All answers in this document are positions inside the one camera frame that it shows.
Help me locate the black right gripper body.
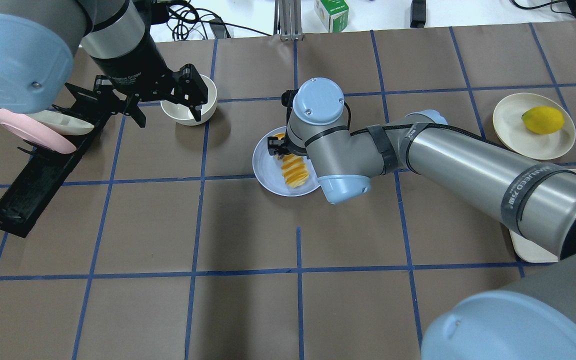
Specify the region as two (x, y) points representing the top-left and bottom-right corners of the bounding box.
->
(267, 89), (298, 160)

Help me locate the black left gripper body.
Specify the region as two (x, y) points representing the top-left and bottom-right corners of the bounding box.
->
(94, 64), (174, 103)

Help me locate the striped bread roll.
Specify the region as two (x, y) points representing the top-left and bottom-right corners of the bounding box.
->
(274, 153), (310, 189)

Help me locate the blue plate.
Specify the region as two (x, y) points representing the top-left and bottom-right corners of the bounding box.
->
(252, 126), (321, 198)

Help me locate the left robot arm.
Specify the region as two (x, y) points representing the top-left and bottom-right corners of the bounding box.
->
(0, 0), (208, 127)

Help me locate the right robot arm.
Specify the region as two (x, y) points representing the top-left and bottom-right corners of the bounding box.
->
(267, 77), (576, 360)

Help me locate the cream plate in rack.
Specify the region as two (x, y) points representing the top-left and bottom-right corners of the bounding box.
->
(27, 110), (95, 136)

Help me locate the pink plate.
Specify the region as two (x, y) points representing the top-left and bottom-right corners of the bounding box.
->
(0, 108), (77, 154)

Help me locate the cream plate with lemon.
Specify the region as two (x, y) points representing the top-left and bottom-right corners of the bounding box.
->
(493, 92), (576, 160)

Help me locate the cream bowl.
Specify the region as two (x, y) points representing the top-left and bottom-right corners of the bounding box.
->
(160, 74), (218, 126)

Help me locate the black dish rack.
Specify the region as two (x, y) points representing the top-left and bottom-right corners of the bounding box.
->
(0, 89), (117, 239)

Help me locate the green white box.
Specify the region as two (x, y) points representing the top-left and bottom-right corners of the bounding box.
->
(314, 0), (350, 33)

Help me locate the black power adapter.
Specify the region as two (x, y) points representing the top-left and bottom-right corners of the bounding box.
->
(409, 0), (427, 28)

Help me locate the yellow lemon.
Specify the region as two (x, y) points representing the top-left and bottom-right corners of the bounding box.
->
(521, 105), (566, 135)

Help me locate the cream tray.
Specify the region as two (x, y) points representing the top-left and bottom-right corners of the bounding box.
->
(501, 164), (576, 264)

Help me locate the aluminium frame post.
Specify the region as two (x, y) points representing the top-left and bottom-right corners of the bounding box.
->
(273, 0), (304, 41)

